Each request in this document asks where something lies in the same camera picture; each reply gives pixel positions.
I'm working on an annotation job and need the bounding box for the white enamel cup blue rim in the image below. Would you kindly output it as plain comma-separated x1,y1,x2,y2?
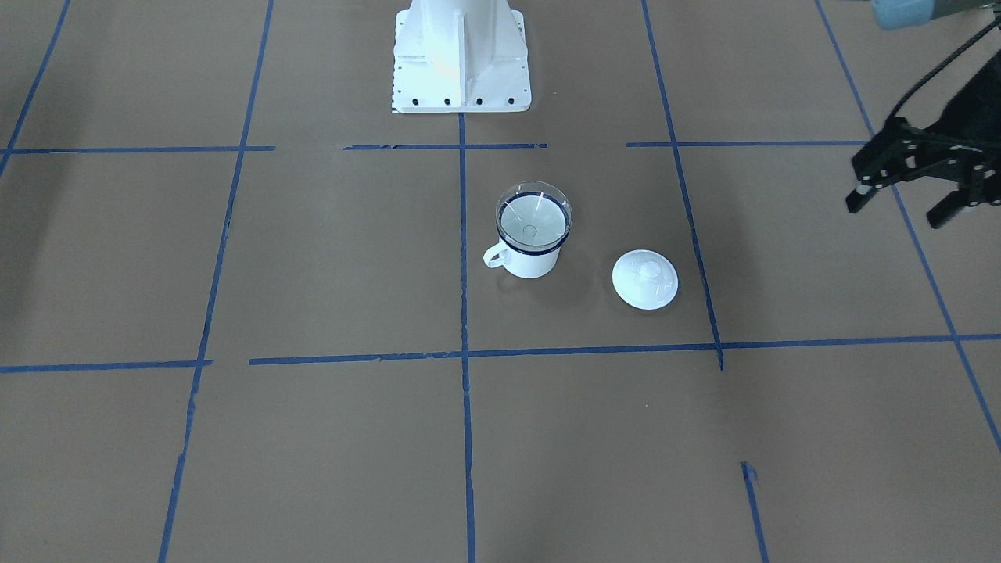
483,181,573,279

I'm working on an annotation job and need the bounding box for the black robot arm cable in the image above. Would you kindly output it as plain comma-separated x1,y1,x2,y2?
882,16,1001,149

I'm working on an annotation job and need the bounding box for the white round cup lid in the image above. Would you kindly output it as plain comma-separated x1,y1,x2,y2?
612,249,680,310

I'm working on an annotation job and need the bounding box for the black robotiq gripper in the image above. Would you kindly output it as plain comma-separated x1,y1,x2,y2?
846,55,999,229

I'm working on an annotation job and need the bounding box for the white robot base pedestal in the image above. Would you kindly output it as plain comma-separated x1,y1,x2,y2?
391,1,533,114

